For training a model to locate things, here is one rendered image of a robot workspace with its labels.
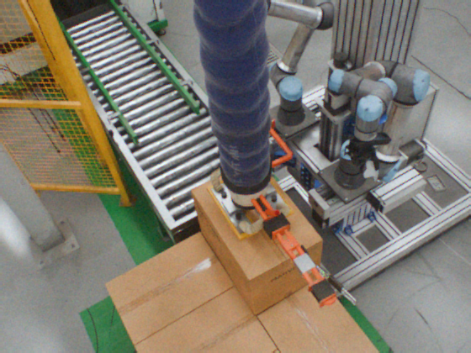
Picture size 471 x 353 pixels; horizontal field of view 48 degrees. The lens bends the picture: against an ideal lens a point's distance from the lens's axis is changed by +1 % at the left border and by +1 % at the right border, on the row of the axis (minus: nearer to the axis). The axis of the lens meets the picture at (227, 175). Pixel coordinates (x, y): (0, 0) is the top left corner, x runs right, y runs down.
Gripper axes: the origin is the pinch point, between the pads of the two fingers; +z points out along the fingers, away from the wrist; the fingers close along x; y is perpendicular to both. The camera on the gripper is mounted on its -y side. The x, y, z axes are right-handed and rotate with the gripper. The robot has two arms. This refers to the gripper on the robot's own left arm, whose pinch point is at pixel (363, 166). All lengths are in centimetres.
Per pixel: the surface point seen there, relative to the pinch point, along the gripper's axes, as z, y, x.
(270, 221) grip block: 32.4, 31.6, -16.6
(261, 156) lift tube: 4.3, 27.0, -29.0
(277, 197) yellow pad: 45, 18, -32
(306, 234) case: 58, 13, -14
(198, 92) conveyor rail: 93, -4, -164
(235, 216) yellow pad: 42, 40, -33
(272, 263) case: 58, 35, -11
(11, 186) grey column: 78, 129, -146
